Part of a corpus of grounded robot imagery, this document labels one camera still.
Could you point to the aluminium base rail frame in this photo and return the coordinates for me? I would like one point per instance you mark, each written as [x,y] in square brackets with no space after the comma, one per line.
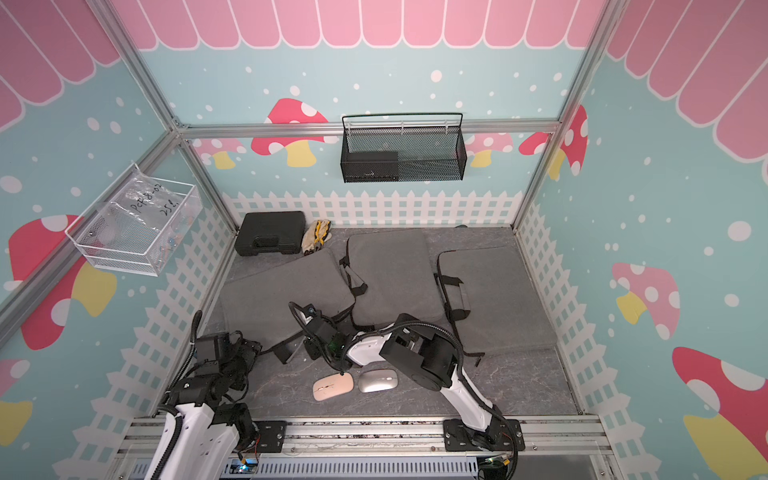
[408,421]

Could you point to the grey laptop bag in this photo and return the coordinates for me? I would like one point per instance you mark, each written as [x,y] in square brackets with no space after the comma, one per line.
[490,301]
[258,305]
[390,273]

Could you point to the black wire mesh basket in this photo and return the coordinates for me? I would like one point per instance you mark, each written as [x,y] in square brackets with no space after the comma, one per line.
[406,147]

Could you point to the yellow black pliers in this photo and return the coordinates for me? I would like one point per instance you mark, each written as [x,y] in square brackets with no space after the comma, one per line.
[321,232]

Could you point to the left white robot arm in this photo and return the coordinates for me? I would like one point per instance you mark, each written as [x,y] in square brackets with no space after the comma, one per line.
[204,425]

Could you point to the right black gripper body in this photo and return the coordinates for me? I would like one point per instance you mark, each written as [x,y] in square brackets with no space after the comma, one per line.
[313,352]

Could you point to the black plastic tool case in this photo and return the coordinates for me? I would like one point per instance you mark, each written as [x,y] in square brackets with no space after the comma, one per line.
[271,232]

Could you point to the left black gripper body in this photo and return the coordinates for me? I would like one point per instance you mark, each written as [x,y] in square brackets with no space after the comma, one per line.
[240,363]

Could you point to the pink computer mouse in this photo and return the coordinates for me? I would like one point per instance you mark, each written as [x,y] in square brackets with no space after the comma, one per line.
[332,386]

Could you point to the silver computer mouse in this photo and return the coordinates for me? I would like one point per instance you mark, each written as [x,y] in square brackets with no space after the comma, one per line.
[378,380]

